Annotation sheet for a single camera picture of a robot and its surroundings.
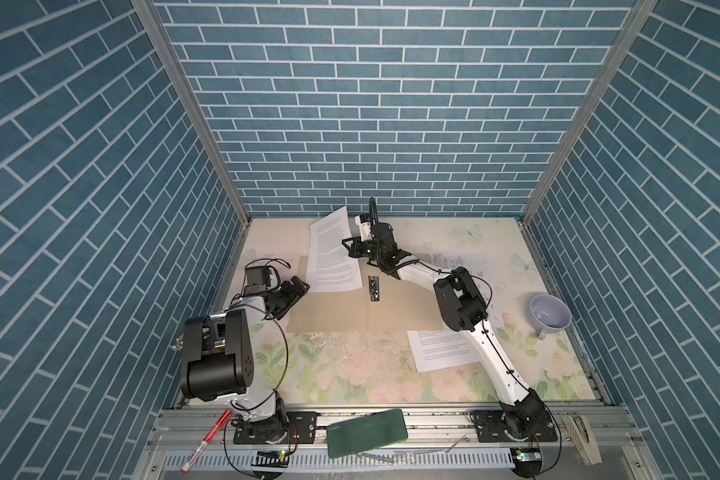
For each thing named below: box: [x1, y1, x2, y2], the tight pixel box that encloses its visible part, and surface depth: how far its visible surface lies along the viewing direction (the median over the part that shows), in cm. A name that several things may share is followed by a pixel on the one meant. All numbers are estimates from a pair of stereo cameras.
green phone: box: [326, 409, 408, 459], surface depth 74 cm
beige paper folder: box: [285, 255, 445, 333], surface depth 96 cm
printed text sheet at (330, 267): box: [308, 206, 363, 293], surface depth 107 cm
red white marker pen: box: [180, 410, 232, 474], surface depth 72 cm
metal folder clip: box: [368, 275, 380, 302], surface depth 101 cm
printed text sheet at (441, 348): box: [407, 324, 481, 372], surface depth 88 cm
